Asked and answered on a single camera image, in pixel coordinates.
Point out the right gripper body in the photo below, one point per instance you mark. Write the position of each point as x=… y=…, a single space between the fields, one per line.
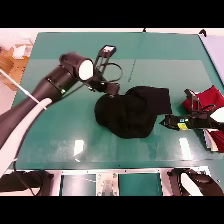
x=175 y=122

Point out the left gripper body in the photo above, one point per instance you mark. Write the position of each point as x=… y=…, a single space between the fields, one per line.
x=106 y=88

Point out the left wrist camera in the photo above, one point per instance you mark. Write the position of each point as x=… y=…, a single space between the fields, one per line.
x=107 y=52

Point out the red garment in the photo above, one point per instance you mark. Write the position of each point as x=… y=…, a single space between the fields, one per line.
x=213 y=98

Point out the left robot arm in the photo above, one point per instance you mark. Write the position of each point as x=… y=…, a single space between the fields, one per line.
x=55 y=83

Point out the silver frame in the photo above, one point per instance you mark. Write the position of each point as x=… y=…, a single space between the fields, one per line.
x=107 y=182

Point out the black garment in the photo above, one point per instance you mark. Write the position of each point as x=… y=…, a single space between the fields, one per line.
x=130 y=111

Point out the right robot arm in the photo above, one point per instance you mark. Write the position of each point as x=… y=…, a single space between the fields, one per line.
x=208 y=124

